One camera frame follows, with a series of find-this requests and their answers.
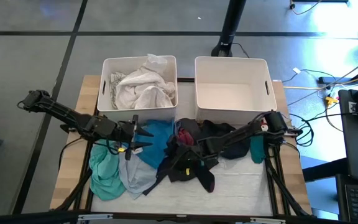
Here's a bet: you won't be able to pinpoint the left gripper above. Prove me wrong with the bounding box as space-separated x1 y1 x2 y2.
105 114 155 161

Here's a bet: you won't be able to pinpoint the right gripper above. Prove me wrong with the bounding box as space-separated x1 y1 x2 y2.
169 136 222 179

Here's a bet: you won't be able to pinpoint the red garment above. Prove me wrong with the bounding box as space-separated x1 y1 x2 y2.
177 128 195 146

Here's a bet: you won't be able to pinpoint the dark sock maroon teal patches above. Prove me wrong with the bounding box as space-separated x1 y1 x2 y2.
196 160 216 194

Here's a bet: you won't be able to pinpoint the white gauzy garment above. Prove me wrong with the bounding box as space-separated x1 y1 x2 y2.
115 67 177 110

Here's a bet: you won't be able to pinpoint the white woven plastic bin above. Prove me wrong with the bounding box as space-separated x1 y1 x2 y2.
193 55 278 125
96 55 179 124

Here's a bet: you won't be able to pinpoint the black garment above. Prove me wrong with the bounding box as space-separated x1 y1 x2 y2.
197 119 251 160

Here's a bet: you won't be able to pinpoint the dark grey garment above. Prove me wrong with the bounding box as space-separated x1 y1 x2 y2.
174 117 203 135

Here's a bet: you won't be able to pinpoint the light blue patterned garment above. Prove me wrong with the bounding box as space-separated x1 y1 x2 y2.
118 151 158 200

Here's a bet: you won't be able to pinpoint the navy garment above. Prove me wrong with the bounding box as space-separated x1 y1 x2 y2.
143 154 183 197

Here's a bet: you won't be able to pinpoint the teal sock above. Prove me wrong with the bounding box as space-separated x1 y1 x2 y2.
249 135 266 165

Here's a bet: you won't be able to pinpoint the teal garment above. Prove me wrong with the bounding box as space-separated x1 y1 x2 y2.
88 139 127 202

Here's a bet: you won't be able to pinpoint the white printed garment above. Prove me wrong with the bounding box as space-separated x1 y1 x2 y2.
109 71 127 110

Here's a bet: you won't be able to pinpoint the sheer white garment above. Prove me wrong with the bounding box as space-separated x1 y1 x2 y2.
141 53 169 75

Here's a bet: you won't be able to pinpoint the black desk leg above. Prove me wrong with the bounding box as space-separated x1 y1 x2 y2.
318 60 358 85

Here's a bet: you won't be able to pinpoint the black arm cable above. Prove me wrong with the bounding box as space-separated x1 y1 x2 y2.
58 136 84 171

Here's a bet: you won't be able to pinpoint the black cable bundle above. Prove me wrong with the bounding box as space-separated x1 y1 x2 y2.
288 112 316 147

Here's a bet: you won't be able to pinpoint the white power cable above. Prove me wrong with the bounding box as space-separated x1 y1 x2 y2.
283 83 336 94

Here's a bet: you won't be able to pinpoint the black camera stand pole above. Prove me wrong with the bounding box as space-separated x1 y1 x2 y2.
211 0 247 58

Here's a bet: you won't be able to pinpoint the black floor cable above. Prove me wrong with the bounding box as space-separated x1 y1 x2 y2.
283 68 337 85

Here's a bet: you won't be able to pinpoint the tan floor cable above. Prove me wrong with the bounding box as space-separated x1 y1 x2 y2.
290 0 323 16

